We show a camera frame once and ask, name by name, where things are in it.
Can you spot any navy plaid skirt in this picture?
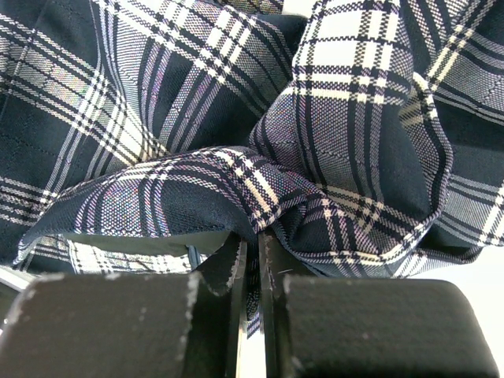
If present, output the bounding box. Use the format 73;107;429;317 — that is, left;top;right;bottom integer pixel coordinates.
0;0;504;339

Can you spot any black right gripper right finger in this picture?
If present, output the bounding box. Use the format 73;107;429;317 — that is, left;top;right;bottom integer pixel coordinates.
258;232;499;377

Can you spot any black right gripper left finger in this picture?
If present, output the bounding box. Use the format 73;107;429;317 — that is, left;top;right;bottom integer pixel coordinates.
1;235;247;377

